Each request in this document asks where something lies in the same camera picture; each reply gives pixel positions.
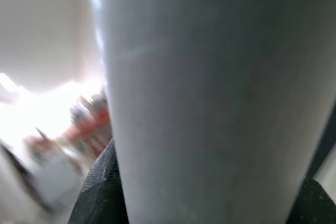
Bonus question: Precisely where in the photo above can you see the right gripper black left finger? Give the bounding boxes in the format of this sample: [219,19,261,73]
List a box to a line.
[67,140,129,224]

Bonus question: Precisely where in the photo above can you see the white plastic table leg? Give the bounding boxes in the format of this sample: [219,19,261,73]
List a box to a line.
[85,0,336,224]

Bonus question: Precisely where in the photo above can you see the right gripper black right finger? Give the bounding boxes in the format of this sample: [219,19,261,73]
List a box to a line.
[286,178,336,224]

